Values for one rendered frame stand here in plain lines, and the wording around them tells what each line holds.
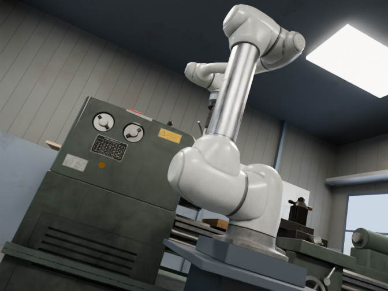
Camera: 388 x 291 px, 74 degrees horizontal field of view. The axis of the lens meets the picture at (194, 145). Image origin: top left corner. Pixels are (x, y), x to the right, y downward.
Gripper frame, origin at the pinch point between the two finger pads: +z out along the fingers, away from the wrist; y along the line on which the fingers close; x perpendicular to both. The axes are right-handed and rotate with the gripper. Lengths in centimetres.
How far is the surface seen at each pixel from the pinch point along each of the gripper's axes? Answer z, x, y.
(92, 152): 33, 50, -18
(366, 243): 30, -114, 4
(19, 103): -31, 234, 237
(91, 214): 58, 39, -19
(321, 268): 51, -71, -18
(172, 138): 13.7, 17.2, -16.6
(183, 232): 55, -3, -9
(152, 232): 58, 12, -19
